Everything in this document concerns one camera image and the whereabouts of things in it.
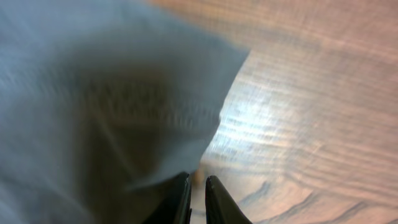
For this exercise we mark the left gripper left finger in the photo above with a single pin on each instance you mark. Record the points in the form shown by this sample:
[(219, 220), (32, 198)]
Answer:
[(175, 208)]

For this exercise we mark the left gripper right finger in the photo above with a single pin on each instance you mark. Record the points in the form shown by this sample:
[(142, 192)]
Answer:
[(220, 206)]

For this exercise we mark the grey shorts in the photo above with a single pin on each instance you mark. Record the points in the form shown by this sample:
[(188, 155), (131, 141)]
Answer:
[(102, 103)]

